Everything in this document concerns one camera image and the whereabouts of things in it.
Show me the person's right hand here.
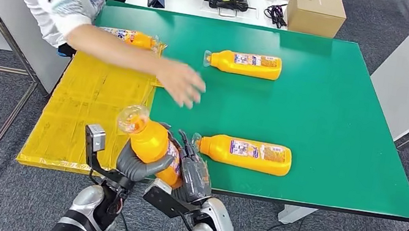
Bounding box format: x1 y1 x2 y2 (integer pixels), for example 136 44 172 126
151 57 211 112

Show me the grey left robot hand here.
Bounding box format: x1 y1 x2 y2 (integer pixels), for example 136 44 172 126
113 138 177 189

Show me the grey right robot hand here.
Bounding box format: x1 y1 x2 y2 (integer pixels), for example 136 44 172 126
167 128 222 209

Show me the orange detergent bottle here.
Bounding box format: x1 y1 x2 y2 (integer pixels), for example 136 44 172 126
187 129 295 179
107 102 194 191
97 25 161 52
201 45 284 83

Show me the black handheld controller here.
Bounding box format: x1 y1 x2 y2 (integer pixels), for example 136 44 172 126
202 0 259 22

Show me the white table foot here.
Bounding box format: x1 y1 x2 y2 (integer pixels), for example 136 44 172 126
276 203 318 230

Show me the brown cardboard box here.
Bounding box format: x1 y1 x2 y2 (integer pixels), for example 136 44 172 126
283 0 350 41

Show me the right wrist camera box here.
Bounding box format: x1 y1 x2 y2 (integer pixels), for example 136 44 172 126
139 176 206 224

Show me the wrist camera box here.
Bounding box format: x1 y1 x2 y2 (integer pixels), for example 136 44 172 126
75 121 143 194
139 176 206 224

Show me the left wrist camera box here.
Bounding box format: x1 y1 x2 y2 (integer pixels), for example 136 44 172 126
75 121 143 194

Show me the black cable bundle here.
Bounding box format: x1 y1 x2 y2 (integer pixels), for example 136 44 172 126
261 1 292 31

